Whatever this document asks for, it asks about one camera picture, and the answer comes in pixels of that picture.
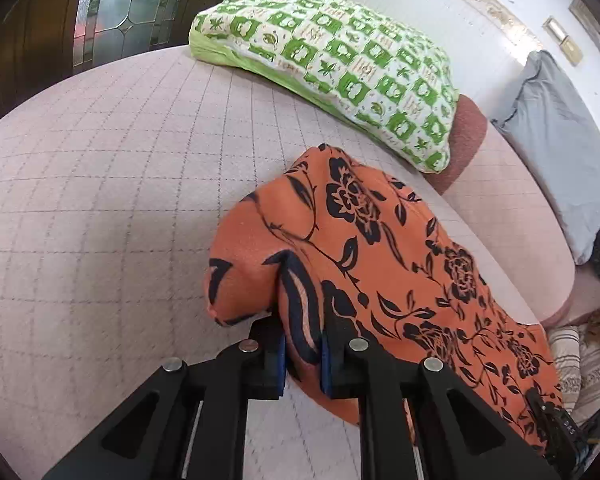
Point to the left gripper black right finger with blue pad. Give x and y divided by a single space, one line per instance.
420 421

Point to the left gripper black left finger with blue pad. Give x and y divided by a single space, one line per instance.
187 421

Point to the orange black floral garment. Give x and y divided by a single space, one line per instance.
334 237

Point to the striped beige blanket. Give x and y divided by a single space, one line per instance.
578 367

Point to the pink quilted bolster cushion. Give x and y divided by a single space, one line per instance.
493 191

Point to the pink quilted bed cover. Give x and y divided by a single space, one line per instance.
112 183

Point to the grey pillow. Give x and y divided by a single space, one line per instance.
545 121

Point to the green white patterned pillow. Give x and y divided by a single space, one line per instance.
384 77

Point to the stained glass wooden door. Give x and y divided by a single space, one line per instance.
43 42

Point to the wall switch plates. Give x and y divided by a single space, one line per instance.
565 43

